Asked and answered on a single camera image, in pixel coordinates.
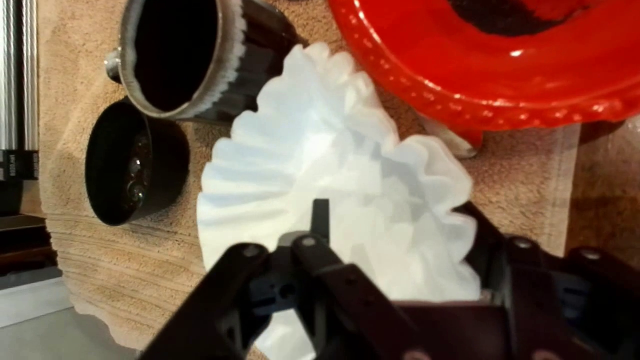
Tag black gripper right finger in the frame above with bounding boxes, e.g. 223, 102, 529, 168
466, 201, 640, 360

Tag aluminium robot base rails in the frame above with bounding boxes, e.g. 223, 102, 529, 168
0, 0, 41, 182

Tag tan ribbed tablecloth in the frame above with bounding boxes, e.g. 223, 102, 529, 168
38, 0, 582, 352

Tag small black bowl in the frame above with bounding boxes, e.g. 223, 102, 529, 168
82, 97, 193, 228

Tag orange red plastic bowl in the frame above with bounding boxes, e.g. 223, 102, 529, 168
326, 0, 640, 133

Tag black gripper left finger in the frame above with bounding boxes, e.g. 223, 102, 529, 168
137, 198, 403, 360

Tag dark brown mug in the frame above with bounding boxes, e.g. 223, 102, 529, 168
102, 0, 308, 124

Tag white paper coffee filter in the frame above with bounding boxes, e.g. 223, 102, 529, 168
197, 39, 484, 360

